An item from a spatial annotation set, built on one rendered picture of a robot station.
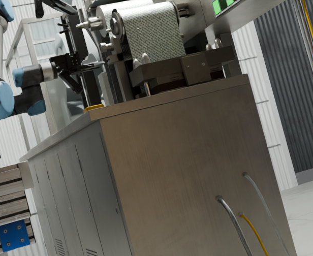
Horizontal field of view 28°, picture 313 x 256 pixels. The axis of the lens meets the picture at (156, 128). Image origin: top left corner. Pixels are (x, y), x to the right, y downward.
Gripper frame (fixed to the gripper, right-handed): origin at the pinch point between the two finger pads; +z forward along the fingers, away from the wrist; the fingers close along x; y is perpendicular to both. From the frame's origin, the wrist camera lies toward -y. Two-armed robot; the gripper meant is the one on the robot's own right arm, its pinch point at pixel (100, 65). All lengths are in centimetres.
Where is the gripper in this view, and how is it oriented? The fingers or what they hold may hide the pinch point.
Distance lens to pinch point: 262.0
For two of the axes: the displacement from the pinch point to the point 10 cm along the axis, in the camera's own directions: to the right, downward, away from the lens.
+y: -2.6, -9.7, 0.4
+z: 9.2, -2.3, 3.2
